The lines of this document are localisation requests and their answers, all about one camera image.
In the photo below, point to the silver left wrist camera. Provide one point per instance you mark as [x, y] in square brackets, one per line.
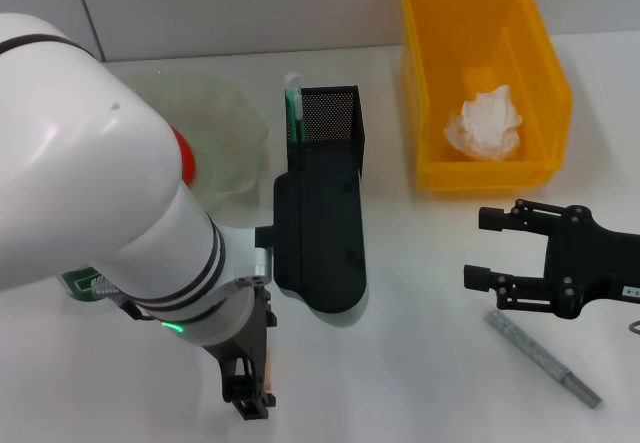
[325, 238]

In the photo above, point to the beige eraser with barcode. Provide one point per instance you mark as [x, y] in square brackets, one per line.
[270, 368]

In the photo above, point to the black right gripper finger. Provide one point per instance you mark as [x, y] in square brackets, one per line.
[477, 278]
[492, 219]

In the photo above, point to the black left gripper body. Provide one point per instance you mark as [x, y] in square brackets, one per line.
[245, 343]

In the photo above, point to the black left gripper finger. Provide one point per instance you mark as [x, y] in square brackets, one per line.
[260, 405]
[237, 385]

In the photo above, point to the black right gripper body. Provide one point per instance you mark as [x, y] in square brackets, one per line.
[590, 263]

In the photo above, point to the orange fruit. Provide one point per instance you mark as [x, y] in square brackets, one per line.
[187, 158]

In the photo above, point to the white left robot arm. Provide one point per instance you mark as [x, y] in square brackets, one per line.
[80, 163]

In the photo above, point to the clear green-label water bottle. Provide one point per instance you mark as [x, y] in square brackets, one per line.
[80, 283]

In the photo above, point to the translucent glass fruit plate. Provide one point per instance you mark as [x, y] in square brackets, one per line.
[225, 113]

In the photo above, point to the yellow plastic bin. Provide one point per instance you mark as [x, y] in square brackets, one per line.
[430, 88]

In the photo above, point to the white paper ball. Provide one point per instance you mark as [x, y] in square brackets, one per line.
[487, 123]

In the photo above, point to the black mesh pen holder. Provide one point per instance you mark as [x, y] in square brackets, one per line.
[335, 113]

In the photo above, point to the grey glitter pen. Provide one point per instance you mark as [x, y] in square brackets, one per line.
[540, 355]

